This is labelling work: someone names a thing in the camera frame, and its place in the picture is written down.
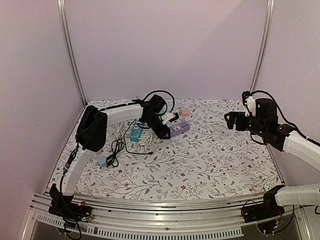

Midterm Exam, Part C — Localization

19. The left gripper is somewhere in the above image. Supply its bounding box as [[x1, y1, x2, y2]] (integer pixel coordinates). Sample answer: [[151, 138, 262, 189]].
[[144, 115, 172, 140]]

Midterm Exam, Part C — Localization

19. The purple power strip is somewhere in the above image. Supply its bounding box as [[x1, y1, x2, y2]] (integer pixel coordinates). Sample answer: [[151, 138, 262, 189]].
[[169, 121, 191, 138]]

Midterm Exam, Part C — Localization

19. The teal blue power strip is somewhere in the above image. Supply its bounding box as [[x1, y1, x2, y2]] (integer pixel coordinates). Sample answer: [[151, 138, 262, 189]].
[[129, 122, 143, 143]]

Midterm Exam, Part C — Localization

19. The pink charger plug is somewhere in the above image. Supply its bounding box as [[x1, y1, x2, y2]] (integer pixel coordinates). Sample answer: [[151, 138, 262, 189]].
[[181, 108, 190, 117]]

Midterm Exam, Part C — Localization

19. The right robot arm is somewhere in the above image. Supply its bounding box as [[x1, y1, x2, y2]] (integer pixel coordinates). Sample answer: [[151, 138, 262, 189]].
[[224, 96, 320, 218]]

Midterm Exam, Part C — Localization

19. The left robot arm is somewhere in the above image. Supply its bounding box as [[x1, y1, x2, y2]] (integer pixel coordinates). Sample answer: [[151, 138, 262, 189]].
[[59, 94, 171, 196]]

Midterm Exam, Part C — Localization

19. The light blue charger plug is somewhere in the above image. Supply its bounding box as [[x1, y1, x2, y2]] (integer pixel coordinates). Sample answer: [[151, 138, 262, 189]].
[[98, 156, 107, 167]]

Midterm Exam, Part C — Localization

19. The white coiled power cord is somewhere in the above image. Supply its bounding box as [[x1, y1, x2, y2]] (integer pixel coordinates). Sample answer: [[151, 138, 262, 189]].
[[137, 131, 157, 147]]

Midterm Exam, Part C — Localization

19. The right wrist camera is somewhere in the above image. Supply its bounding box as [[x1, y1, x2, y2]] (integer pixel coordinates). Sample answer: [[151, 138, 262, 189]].
[[241, 91, 256, 117]]

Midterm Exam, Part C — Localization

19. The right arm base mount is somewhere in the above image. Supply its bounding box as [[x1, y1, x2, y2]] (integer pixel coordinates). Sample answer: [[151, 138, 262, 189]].
[[241, 185, 285, 223]]

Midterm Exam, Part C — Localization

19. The aluminium front rail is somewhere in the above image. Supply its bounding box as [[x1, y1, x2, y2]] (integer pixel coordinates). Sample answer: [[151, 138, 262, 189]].
[[21, 192, 312, 240]]

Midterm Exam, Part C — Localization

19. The right aluminium frame post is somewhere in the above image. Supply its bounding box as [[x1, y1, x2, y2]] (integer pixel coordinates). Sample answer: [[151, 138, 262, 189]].
[[249, 0, 275, 92]]

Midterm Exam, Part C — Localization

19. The aluminium frame post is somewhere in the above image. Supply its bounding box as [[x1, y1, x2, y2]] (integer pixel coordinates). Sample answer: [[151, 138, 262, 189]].
[[249, 0, 275, 92], [56, 0, 87, 106]]

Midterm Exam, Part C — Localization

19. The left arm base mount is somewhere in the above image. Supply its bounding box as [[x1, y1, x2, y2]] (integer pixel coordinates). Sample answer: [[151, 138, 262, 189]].
[[48, 183, 93, 222]]

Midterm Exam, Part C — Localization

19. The left aluminium frame post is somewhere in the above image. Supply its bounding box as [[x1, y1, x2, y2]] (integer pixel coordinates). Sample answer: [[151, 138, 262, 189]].
[[56, 0, 87, 106]]

